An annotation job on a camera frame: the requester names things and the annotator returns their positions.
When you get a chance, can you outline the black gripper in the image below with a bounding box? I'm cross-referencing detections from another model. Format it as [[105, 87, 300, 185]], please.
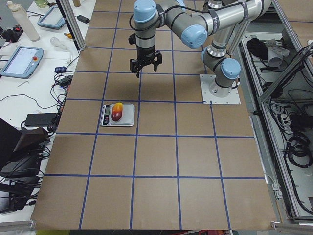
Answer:
[[130, 46, 162, 78]]

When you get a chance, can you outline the red yellow mango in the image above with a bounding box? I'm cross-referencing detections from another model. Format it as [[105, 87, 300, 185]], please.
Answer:
[[111, 102, 123, 122]]

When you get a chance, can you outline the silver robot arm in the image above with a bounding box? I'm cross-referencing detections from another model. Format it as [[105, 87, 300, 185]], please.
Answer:
[[129, 0, 271, 75]]

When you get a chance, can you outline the silver digital kitchen scale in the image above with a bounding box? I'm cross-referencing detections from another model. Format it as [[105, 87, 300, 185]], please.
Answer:
[[100, 103, 135, 127]]

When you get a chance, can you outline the black power adapter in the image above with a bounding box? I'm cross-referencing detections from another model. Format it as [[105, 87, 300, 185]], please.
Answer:
[[77, 15, 90, 24]]

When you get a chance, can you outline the gold metal cylinder tool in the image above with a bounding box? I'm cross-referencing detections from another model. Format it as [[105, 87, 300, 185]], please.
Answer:
[[64, 33, 73, 39]]

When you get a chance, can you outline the small blue device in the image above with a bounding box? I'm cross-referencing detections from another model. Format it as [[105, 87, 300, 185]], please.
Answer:
[[54, 66, 67, 74]]

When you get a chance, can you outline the clear light bulb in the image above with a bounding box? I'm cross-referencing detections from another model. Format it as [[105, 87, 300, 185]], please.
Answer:
[[50, 37, 68, 50]]

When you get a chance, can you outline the near cardboard tube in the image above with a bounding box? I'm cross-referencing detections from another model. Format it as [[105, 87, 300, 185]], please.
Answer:
[[72, 0, 81, 7]]

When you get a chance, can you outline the cardboard tube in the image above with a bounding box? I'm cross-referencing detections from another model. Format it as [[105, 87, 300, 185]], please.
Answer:
[[7, 1, 40, 42], [72, 0, 81, 7]]

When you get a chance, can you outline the far blue teach pendant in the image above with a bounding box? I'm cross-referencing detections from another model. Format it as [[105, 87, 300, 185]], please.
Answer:
[[37, 6, 66, 29]]

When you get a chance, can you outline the blue teach pendant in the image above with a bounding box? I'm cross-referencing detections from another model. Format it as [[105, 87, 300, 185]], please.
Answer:
[[0, 46, 44, 79], [37, 6, 66, 29]]

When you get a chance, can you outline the near blue teach pendant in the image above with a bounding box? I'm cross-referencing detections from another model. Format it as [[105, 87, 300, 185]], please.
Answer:
[[0, 46, 44, 79]]

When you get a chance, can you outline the far cardboard tube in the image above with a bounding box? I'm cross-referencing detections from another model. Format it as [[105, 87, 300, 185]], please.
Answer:
[[7, 1, 40, 42]]

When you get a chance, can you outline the black laptop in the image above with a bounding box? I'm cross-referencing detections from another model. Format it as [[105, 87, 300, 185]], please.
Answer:
[[0, 119, 50, 169]]

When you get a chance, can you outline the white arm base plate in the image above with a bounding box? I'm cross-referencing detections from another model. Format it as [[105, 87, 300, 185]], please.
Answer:
[[200, 74, 241, 105]]

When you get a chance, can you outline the aluminium frame post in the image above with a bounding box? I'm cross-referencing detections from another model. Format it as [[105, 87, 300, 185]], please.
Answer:
[[56, 0, 86, 52]]

